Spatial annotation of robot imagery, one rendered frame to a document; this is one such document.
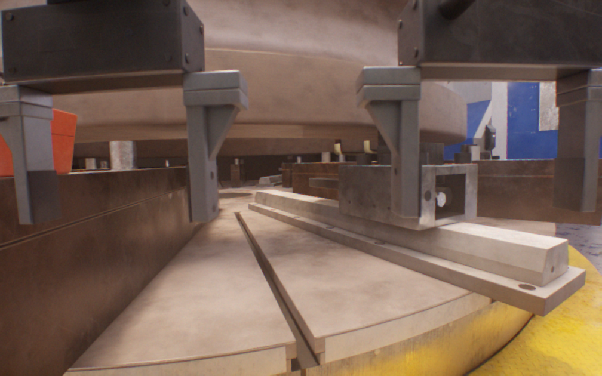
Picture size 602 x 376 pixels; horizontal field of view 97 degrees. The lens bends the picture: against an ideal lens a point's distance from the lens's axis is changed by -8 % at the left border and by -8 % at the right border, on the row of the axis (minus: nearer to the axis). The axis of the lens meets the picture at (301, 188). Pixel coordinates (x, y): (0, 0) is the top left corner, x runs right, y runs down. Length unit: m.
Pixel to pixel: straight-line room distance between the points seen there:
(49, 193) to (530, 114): 5.42
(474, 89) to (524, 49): 6.85
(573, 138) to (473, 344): 0.95
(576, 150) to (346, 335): 0.60
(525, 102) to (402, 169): 5.31
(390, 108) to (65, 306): 0.67
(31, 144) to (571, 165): 0.40
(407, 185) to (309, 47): 1.24
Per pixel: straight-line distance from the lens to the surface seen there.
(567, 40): 0.27
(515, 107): 5.55
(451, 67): 0.23
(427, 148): 1.16
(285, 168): 4.44
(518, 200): 2.20
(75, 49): 0.25
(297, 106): 1.17
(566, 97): 0.30
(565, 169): 0.29
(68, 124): 0.75
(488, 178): 2.19
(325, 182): 1.64
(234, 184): 4.79
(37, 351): 0.69
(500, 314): 1.29
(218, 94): 0.21
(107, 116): 1.22
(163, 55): 0.22
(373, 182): 1.15
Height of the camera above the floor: 0.70
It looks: 5 degrees down
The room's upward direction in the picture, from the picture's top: 1 degrees counter-clockwise
